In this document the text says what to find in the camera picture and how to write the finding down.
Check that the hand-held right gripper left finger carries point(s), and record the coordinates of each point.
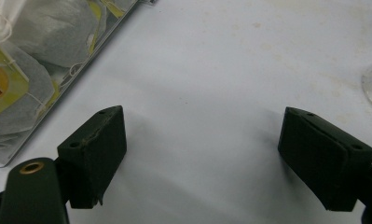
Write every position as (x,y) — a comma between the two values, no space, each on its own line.
(93,158)

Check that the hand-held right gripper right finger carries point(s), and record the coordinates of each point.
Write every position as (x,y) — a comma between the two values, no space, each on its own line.
(320,161)

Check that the clear bag of tea bags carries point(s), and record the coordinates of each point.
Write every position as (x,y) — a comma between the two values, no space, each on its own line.
(81,73)

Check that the grey tea bag yellow tag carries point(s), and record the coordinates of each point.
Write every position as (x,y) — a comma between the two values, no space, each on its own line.
(34,90)

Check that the white tea bag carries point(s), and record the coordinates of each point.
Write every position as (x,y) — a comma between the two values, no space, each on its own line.
(0,15)

